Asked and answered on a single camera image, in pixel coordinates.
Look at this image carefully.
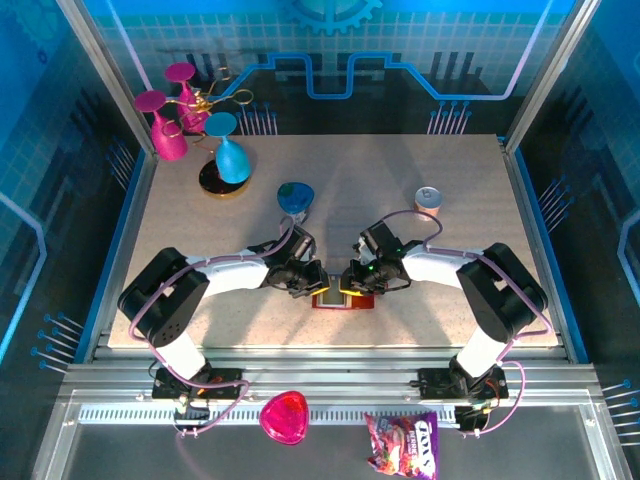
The red leather card holder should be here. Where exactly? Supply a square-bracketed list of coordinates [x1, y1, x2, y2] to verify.
[310, 287, 377, 312]

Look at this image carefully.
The blue plastic cup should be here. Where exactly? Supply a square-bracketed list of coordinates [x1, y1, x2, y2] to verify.
[277, 181, 316, 226]

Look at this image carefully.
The pink tin can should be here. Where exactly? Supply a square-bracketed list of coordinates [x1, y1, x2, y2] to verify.
[413, 186, 445, 224]

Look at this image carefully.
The gold rack with black base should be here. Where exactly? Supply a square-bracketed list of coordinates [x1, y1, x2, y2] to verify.
[162, 64, 255, 201]

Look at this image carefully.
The blue goblet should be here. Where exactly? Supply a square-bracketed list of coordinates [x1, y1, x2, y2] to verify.
[203, 111, 252, 185]

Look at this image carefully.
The purple snack bag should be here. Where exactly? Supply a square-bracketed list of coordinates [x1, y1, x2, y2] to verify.
[363, 410, 440, 480]

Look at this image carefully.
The black connector board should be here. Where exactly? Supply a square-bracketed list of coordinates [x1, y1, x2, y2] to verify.
[172, 403, 212, 439]
[453, 404, 494, 437]

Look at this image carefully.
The magenta goblet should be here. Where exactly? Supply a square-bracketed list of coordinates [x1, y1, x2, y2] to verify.
[133, 90, 190, 163]
[164, 61, 211, 135]

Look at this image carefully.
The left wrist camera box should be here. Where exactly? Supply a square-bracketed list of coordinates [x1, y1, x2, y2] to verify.
[282, 225, 317, 261]

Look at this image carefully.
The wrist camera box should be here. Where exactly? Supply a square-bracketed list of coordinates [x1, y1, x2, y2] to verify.
[352, 222, 401, 261]
[282, 225, 317, 261]

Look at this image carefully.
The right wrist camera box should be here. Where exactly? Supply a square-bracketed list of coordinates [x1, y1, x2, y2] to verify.
[352, 222, 401, 261]

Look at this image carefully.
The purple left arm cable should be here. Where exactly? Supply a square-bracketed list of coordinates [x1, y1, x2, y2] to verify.
[128, 215, 301, 440]

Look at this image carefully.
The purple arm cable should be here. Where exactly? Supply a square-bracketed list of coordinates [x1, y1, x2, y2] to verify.
[128, 215, 301, 440]
[367, 209, 554, 439]

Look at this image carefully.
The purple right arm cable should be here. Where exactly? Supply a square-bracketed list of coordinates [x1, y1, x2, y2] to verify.
[367, 209, 554, 439]

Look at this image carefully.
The aluminium front rail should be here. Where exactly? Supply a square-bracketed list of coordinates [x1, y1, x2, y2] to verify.
[59, 344, 601, 406]

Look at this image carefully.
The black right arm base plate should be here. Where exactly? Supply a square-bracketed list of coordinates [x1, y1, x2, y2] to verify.
[417, 366, 510, 401]

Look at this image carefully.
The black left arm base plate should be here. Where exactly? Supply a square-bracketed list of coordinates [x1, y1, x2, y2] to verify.
[151, 367, 245, 401]

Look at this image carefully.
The white slotted cable duct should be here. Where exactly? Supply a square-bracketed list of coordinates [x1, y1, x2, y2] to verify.
[77, 403, 459, 426]

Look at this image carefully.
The aluminium side rail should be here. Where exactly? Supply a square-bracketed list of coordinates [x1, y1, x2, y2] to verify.
[499, 134, 576, 364]
[74, 147, 159, 364]

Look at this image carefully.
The aluminium frame post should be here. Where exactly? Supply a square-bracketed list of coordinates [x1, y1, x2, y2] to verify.
[503, 0, 601, 151]
[54, 0, 159, 156]

